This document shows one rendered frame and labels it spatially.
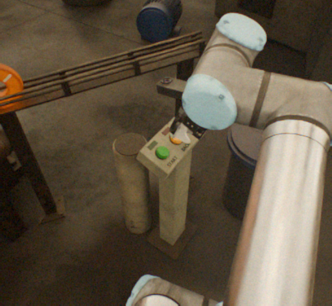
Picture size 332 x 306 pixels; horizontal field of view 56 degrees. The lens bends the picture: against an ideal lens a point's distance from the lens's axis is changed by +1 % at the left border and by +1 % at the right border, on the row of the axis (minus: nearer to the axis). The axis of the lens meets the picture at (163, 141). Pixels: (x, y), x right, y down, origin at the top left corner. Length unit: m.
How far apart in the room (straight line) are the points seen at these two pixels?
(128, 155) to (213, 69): 0.60
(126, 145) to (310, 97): 0.71
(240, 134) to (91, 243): 0.79
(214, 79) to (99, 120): 1.56
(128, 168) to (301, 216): 0.77
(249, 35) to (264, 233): 0.34
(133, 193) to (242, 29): 0.79
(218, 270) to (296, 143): 1.03
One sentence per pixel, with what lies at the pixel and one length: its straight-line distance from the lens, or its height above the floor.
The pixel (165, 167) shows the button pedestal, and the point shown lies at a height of 0.59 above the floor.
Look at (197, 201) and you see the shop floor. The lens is 1.55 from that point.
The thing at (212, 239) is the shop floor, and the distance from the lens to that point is 1.45.
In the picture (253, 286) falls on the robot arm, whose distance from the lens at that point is 0.35.
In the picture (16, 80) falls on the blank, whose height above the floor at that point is 0.72.
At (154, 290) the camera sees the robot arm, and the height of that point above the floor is 0.47.
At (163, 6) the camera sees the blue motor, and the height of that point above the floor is 0.31.
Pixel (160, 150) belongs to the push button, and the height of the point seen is 0.61.
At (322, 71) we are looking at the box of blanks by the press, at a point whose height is 0.26.
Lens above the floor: 1.28
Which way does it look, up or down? 45 degrees down
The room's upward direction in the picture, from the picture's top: straight up
